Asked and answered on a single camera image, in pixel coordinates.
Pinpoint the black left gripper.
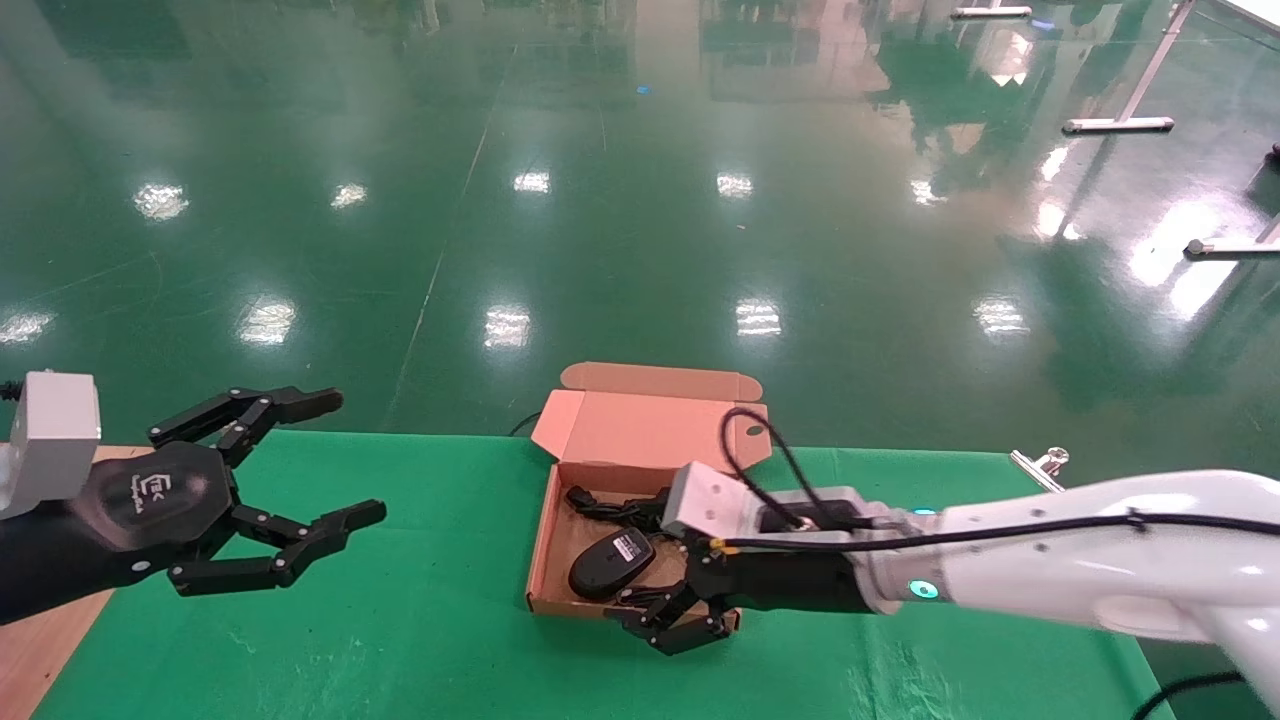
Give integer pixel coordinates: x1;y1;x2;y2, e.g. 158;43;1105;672
0;387;388;626

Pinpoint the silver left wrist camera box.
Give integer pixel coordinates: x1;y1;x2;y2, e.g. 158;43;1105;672
0;372;103;521

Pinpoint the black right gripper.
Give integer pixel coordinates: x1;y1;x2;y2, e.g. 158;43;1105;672
603;540;881;657

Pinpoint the black computer mouse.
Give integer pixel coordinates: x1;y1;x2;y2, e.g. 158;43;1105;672
568;527;658;602

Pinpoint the black power cable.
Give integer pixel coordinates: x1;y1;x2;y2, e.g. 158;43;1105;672
565;485;673;533

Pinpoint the green cloth mat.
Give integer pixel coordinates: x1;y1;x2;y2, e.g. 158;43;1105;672
30;430;1176;720

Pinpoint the open brown cardboard box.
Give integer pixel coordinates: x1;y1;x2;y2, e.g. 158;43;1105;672
527;362;773;633

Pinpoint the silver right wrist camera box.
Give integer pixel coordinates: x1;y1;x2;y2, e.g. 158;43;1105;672
660;461;871;541

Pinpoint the silver binder clip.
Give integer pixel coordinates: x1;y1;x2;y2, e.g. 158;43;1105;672
1008;447;1071;493

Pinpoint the thick black cable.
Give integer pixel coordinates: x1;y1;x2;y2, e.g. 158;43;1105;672
1130;672;1246;720

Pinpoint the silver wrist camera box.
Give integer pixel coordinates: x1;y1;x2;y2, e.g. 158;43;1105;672
660;461;871;541
0;372;103;521

